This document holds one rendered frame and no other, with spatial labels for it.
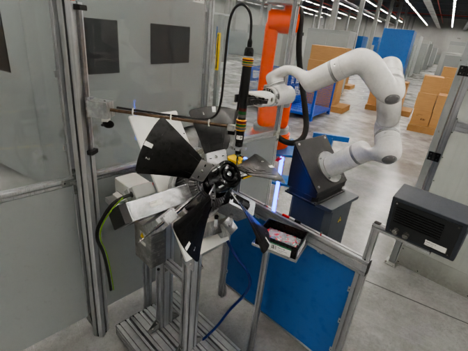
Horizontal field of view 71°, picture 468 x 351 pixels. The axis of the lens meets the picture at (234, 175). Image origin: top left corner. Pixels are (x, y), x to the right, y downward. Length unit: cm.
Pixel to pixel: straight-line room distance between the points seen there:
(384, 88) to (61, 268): 181
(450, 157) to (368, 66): 163
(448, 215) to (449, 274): 184
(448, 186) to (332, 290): 146
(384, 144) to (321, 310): 93
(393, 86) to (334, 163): 63
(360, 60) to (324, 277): 106
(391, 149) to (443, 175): 129
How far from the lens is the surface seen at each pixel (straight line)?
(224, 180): 131
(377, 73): 139
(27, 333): 227
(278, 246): 158
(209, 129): 146
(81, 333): 238
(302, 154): 181
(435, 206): 142
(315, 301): 194
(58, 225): 193
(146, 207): 129
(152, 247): 169
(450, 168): 291
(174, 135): 127
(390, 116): 158
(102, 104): 152
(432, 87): 868
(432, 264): 321
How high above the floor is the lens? 176
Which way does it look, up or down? 24 degrees down
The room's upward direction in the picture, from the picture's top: 6 degrees clockwise
